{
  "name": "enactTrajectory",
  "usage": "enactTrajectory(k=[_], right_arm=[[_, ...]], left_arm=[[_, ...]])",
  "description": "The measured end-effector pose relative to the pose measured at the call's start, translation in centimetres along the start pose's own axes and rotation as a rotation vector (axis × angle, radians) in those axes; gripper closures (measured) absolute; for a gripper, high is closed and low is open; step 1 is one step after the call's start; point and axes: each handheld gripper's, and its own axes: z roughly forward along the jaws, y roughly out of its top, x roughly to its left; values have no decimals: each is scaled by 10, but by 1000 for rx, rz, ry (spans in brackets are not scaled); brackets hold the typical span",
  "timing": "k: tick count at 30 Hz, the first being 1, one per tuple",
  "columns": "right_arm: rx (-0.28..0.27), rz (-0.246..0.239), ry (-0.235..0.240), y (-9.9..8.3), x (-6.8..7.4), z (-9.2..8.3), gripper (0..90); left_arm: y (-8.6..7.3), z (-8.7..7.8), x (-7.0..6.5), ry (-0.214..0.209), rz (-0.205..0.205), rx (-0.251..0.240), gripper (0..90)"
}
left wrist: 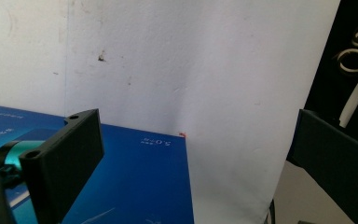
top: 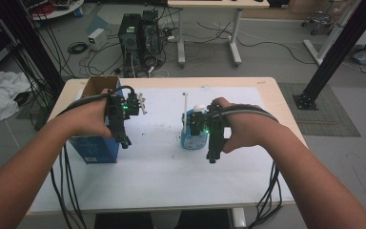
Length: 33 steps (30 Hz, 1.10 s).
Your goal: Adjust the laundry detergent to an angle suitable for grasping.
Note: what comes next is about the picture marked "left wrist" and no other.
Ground white foam sheet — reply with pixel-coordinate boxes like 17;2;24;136
0;0;341;224

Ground blue cardboard box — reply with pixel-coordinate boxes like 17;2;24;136
0;105;196;224

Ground white cable coil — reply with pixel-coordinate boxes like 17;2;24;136
335;18;358;76

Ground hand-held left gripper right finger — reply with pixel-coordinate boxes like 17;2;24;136
286;108;358;224

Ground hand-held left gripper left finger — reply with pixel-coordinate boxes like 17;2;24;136
19;108;105;224

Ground white tube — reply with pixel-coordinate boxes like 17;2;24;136
338;55;358;129

